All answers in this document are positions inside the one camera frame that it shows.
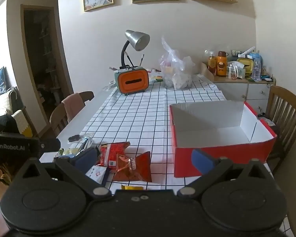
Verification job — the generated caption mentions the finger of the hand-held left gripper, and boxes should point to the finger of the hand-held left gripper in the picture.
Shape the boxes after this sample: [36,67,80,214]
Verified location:
[39,138,61,151]

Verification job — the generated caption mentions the red cardboard box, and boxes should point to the red cardboard box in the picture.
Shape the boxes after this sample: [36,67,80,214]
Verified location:
[169,101,278,178]

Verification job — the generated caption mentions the clear plastic bag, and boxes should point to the clear plastic bag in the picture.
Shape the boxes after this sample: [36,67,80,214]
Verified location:
[158,37,196,90]

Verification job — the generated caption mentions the yellow-green container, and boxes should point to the yellow-green container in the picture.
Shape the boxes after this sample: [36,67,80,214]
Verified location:
[237,58,254,77]

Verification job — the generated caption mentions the orange thermos flask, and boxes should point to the orange thermos flask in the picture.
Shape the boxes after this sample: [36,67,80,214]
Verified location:
[216,51,229,77]

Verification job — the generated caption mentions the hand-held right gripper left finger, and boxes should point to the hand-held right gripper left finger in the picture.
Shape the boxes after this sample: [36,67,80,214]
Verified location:
[12,148,112,199]

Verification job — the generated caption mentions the grey desk lamp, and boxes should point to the grey desk lamp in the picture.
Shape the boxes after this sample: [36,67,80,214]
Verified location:
[118,30,150,71]

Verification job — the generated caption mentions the pink cloth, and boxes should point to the pink cloth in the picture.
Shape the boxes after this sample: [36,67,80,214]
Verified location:
[61,92,86,123]

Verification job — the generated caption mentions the orange tissue box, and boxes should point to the orange tissue box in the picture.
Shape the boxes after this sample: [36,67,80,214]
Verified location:
[114,67,150,96]

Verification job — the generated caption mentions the yellow cushion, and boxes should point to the yellow cushion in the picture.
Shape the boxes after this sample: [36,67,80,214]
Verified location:
[11,110,34,137]

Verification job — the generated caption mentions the white sideboard cabinet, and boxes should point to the white sideboard cabinet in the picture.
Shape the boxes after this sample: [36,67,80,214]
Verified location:
[213,75,277,115]

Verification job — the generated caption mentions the blue bag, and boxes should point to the blue bag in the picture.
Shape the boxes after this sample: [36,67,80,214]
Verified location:
[249,51,263,67]

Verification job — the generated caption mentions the black clothes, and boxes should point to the black clothes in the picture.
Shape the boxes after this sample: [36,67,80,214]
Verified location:
[0,114,21,134]

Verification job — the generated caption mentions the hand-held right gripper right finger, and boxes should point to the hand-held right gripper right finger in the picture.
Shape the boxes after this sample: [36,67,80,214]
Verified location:
[177,149,274,199]

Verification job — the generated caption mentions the silver snack packet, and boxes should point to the silver snack packet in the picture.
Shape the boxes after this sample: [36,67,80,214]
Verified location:
[80,137,94,151]

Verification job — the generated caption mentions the wooden door frame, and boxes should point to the wooden door frame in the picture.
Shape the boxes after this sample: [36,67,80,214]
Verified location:
[20,4,74,137]

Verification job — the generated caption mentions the wooden chair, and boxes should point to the wooden chair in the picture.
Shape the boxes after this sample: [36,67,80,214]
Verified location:
[265,86,296,174]
[49,91,95,137]

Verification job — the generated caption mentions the orange liquid bottle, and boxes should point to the orange liquid bottle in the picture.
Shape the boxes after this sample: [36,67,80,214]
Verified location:
[208,52,218,76]

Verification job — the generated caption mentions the shiny orange-red snack packet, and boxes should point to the shiny orange-red snack packet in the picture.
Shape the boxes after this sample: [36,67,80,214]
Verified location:
[112,151,153,182]

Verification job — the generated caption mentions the colourful flat box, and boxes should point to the colourful flat box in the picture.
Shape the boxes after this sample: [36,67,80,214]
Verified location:
[148,68,165,83]

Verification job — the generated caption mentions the blue cushion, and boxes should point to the blue cushion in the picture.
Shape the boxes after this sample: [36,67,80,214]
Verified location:
[0,67,8,97]

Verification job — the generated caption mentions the red checked-edge snack packet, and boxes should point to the red checked-edge snack packet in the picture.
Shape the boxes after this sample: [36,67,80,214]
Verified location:
[99,141,131,174]

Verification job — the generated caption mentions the checked tablecloth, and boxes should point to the checked tablecloth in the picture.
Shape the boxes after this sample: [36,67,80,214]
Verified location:
[39,73,274,191]

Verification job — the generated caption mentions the brown cardboard box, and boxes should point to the brown cardboard box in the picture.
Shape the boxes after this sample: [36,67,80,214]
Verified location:
[200,62,215,81]

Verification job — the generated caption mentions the dark bag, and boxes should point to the dark bag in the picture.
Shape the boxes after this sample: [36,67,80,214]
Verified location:
[257,114,281,135]

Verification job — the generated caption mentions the sofa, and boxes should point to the sofa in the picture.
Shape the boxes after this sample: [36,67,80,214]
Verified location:
[0,86,40,139]

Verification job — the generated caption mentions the clear water bottle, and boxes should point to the clear water bottle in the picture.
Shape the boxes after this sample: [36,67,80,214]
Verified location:
[252,57,262,82]

